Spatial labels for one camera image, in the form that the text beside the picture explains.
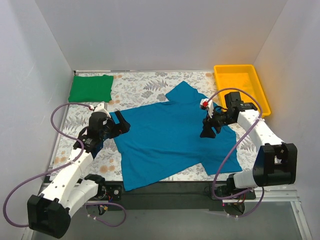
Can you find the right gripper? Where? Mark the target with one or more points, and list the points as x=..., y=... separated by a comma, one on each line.
x=211, y=124

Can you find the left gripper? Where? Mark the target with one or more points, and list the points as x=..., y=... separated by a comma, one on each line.
x=117, y=124

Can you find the blue t shirt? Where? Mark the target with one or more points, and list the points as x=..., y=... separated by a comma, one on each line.
x=164, y=139

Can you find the yellow plastic tray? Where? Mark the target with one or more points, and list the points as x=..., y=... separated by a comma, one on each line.
x=244, y=77

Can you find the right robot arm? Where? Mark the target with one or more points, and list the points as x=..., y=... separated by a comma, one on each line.
x=276, y=160

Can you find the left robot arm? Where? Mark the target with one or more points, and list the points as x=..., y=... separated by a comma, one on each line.
x=51, y=211

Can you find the floral table cloth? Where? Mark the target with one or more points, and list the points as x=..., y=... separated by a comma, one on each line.
x=135, y=89

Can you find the folded green t shirt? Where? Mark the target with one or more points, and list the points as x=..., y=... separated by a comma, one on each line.
x=91, y=89

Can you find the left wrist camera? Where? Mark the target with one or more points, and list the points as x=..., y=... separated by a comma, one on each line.
x=101, y=107

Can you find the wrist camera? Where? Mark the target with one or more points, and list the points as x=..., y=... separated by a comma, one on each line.
x=101, y=107
x=208, y=105

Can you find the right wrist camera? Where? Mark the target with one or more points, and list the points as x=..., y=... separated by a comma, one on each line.
x=208, y=105

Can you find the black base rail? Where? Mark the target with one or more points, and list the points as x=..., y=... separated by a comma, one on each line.
x=166, y=195

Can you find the aluminium frame rail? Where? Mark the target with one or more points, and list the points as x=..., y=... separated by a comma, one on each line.
x=280, y=216

